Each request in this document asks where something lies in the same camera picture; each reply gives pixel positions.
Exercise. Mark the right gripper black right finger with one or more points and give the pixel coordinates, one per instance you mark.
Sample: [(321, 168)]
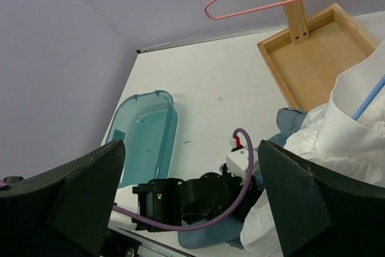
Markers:
[(319, 212)]

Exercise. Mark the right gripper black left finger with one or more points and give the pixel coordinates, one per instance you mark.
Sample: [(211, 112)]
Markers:
[(64, 211)]

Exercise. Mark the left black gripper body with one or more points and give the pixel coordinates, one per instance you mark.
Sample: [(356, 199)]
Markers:
[(254, 191)]

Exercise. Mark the blue denim skirt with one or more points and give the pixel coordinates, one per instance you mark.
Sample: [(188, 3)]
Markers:
[(289, 121)]

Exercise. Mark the white garment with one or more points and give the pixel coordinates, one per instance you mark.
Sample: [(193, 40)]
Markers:
[(329, 137)]

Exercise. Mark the blue wire hanger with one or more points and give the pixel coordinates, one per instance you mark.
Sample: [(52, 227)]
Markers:
[(368, 100)]

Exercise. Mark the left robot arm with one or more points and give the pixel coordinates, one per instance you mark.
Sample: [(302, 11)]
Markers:
[(171, 204)]

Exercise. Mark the teal plastic tray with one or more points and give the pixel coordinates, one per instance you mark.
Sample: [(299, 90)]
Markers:
[(146, 124)]

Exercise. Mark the wooden clothes rack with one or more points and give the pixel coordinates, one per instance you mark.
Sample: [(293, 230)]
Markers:
[(306, 58)]

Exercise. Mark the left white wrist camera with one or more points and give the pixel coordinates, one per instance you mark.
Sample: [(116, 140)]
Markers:
[(237, 159)]

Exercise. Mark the aluminium front rail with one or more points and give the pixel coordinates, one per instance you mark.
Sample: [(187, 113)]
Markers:
[(120, 242)]

